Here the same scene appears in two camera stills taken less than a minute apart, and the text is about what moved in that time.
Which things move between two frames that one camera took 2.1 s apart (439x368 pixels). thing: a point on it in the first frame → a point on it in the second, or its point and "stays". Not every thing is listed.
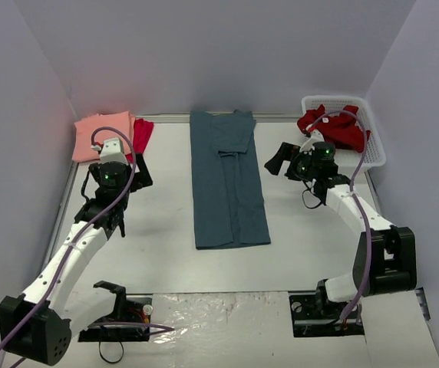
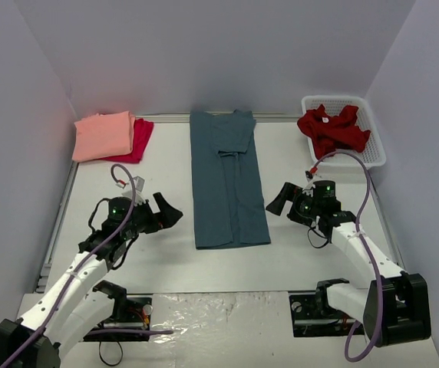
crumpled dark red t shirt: [339, 130] stays
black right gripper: [291, 159] → [292, 205]
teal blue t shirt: [229, 202] stays
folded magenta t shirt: [142, 133] stays
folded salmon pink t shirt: [97, 128] stays
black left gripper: [140, 173] → [154, 216]
